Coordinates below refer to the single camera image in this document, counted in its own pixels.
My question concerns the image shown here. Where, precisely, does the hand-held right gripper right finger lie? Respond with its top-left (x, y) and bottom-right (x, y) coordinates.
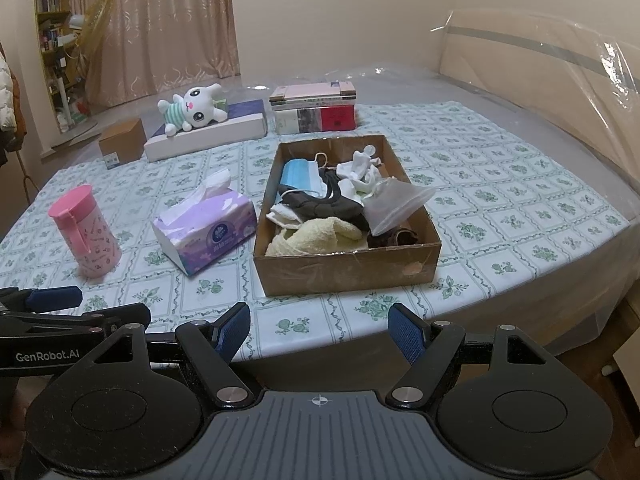
top-left (386, 302), bottom-right (551, 408)

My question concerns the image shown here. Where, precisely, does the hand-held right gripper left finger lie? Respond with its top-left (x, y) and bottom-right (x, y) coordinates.
top-left (92, 302), bottom-right (253, 408)

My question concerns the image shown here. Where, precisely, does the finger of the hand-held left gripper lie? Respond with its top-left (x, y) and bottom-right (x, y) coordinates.
top-left (0, 302), bottom-right (152, 335)
top-left (0, 286), bottom-right (84, 311)

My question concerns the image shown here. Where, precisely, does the dark brown ruffled cloth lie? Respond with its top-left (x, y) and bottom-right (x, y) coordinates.
top-left (366, 226), bottom-right (423, 250)

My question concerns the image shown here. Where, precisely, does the white face mask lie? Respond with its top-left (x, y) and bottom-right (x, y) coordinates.
top-left (265, 207), bottom-right (303, 228)

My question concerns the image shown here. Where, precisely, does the pale yellow towel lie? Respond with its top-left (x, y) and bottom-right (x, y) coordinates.
top-left (264, 216), bottom-right (368, 257)

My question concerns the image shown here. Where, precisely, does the white paper towel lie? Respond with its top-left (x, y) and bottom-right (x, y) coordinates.
top-left (361, 176), bottom-right (438, 237)

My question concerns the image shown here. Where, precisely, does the blue face mask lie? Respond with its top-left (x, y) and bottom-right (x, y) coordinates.
top-left (277, 157), bottom-right (332, 202)

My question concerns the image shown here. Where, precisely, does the pink lidded cup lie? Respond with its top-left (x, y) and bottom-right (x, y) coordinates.
top-left (48, 184), bottom-right (122, 281)

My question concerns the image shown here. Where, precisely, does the purple tissue pack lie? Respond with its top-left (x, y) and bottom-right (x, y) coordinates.
top-left (151, 169), bottom-right (258, 277)

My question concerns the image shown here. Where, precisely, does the small closed cardboard box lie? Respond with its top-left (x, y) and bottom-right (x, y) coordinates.
top-left (98, 117), bottom-right (147, 170)

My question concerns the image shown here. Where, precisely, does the orange brown garment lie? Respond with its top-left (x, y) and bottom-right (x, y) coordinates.
top-left (7, 72), bottom-right (28, 153)

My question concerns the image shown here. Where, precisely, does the flat white and blue box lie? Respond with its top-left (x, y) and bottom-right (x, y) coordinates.
top-left (143, 99), bottom-right (267, 162)

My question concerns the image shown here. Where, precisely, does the white puffer jacket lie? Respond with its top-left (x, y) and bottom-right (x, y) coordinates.
top-left (0, 52), bottom-right (17, 133)

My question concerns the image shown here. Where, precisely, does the white cabinet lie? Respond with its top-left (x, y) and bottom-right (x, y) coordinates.
top-left (602, 327), bottom-right (640, 391)

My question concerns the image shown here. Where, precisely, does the white bunny plush toy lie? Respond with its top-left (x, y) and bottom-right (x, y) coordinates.
top-left (157, 82), bottom-right (231, 137)

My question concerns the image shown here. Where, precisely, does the plastic covered mattress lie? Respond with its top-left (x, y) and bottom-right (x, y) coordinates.
top-left (40, 62), bottom-right (640, 361)

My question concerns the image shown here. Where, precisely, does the stack of books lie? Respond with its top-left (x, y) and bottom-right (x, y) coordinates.
top-left (269, 80), bottom-right (359, 136)

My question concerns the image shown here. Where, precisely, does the yellow covered standing fan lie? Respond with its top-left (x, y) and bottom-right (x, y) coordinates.
top-left (75, 0), bottom-right (117, 116)

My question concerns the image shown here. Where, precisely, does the beige patterned curtain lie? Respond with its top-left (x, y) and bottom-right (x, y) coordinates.
top-left (67, 0), bottom-right (243, 108)

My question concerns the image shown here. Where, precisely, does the wooden bookshelf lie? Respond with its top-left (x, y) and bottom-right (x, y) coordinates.
top-left (34, 0), bottom-right (96, 135)

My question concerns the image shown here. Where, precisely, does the plastic wrapped wooden headboard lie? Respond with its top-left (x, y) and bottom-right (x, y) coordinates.
top-left (434, 7), bottom-right (640, 188)

